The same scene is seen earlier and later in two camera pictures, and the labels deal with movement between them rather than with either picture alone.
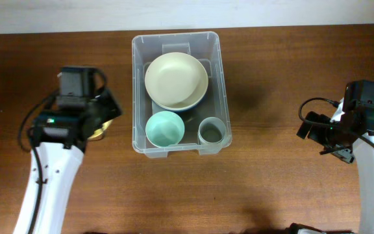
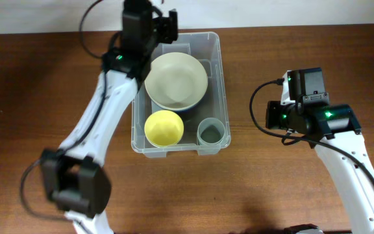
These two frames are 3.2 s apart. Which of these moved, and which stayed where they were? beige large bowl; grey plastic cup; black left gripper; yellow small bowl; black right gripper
Moved: black right gripper; yellow small bowl; black left gripper
Stayed: beige large bowl; grey plastic cup
